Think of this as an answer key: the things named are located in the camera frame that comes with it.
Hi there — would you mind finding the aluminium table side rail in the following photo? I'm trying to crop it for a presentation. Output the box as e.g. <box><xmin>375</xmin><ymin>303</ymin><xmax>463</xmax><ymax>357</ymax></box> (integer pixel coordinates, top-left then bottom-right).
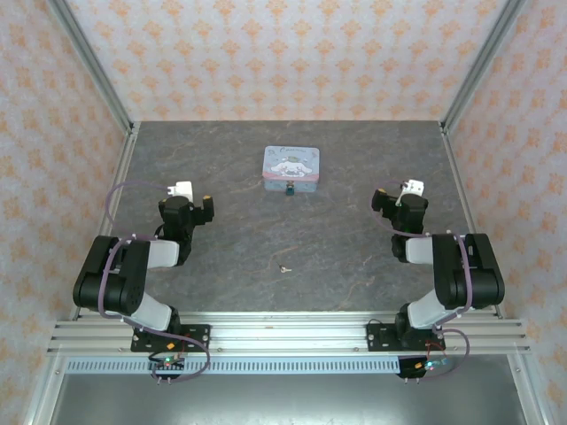
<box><xmin>68</xmin><ymin>121</ymin><xmax>142</xmax><ymax>322</ymax></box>
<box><xmin>438</xmin><ymin>121</ymin><xmax>506</xmax><ymax>320</ymax></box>

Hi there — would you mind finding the aluminium frame leg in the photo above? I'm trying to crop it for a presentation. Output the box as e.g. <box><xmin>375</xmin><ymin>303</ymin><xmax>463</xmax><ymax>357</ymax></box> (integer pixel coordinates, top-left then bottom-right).
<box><xmin>504</xmin><ymin>353</ymin><xmax>555</xmax><ymax>425</ymax></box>
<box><xmin>24</xmin><ymin>353</ymin><xmax>67</xmax><ymax>425</ymax></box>

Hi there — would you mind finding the wide aluminium base beam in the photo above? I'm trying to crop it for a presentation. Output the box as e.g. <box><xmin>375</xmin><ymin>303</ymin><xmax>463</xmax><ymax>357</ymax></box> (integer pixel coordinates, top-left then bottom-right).
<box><xmin>46</xmin><ymin>321</ymin><xmax>532</xmax><ymax>355</ymax></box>

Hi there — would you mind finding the grey metal shelf panel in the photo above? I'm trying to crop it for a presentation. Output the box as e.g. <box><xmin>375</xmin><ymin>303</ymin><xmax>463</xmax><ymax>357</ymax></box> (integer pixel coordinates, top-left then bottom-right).
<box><xmin>46</xmin><ymin>374</ymin><xmax>526</xmax><ymax>425</ymax></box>

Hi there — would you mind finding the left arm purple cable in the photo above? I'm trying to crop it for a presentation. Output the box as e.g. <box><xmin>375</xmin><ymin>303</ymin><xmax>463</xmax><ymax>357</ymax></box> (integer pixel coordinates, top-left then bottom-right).
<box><xmin>97</xmin><ymin>180</ymin><xmax>212</xmax><ymax>383</ymax></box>

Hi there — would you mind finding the blue cartoon tin box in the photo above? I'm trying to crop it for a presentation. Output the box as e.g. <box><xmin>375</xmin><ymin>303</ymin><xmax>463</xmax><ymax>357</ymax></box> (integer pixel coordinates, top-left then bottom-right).
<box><xmin>262</xmin><ymin>145</ymin><xmax>321</xmax><ymax>194</ymax></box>

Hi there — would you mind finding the black controller board mount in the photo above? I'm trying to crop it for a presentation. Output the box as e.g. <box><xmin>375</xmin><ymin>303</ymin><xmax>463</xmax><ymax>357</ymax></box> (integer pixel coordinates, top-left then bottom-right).
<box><xmin>396</xmin><ymin>355</ymin><xmax>453</xmax><ymax>382</ymax></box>
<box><xmin>148</xmin><ymin>353</ymin><xmax>187</xmax><ymax>383</ymax></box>

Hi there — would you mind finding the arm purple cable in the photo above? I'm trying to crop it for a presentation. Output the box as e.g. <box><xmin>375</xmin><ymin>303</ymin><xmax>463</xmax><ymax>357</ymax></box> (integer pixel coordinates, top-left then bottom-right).
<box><xmin>369</xmin><ymin>179</ymin><xmax>471</xmax><ymax>381</ymax></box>
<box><xmin>97</xmin><ymin>180</ymin><xmax>212</xmax><ymax>383</ymax></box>

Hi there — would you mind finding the aluminium frame post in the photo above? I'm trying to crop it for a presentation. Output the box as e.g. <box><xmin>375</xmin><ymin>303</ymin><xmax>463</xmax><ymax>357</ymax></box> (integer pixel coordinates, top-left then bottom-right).
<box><xmin>46</xmin><ymin>0</ymin><xmax>136</xmax><ymax>134</ymax></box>
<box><xmin>439</xmin><ymin>0</ymin><xmax>529</xmax><ymax>134</ymax></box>

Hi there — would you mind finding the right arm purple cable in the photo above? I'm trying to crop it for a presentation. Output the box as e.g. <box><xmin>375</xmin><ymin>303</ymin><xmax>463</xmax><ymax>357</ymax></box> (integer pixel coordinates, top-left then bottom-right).
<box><xmin>369</xmin><ymin>179</ymin><xmax>471</xmax><ymax>381</ymax></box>

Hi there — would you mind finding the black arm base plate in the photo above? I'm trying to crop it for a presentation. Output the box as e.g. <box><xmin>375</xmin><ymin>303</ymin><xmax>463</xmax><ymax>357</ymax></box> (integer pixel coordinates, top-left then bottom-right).
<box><xmin>130</xmin><ymin>324</ymin><xmax>212</xmax><ymax>353</ymax></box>
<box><xmin>366</xmin><ymin>322</ymin><xmax>446</xmax><ymax>353</ymax></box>

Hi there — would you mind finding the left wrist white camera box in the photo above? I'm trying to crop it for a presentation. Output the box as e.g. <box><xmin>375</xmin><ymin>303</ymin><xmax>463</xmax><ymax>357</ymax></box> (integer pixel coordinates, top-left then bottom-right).
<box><xmin>167</xmin><ymin>180</ymin><xmax>196</xmax><ymax>199</ymax></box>

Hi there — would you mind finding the grey slotted cable duct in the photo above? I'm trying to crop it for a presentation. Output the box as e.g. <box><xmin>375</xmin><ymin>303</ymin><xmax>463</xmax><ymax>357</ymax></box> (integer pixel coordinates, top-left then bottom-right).
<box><xmin>65</xmin><ymin>358</ymin><xmax>402</xmax><ymax>376</ymax></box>

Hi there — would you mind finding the aluminium table edge rail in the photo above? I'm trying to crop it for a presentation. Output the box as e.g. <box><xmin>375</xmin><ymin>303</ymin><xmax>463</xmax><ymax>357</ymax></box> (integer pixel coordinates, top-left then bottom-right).
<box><xmin>66</xmin><ymin>311</ymin><xmax>506</xmax><ymax>324</ymax></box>

